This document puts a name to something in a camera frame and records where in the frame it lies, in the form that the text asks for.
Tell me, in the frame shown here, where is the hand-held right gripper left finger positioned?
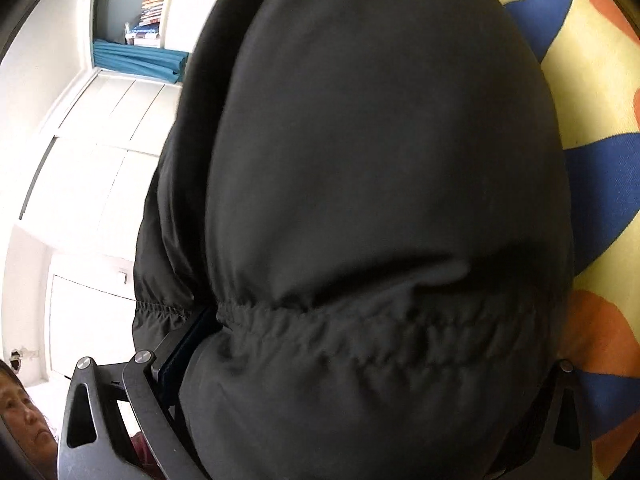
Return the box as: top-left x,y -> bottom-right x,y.
56,305 -> 221,480

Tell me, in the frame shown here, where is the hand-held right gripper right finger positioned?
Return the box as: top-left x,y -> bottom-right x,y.
500,359 -> 596,480

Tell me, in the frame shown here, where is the black puffer jacket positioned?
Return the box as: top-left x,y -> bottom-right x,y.
131,0 -> 576,480

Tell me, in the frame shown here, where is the white wardrobe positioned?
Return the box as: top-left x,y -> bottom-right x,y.
20,67 -> 183,261

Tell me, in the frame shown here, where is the yellow dinosaur printed blanket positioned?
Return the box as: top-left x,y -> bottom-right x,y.
467,0 -> 640,480

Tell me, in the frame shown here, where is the blue curtain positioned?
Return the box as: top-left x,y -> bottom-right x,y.
92,40 -> 190,83

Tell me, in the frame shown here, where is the row of books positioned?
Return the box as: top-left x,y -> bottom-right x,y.
125,0 -> 176,49

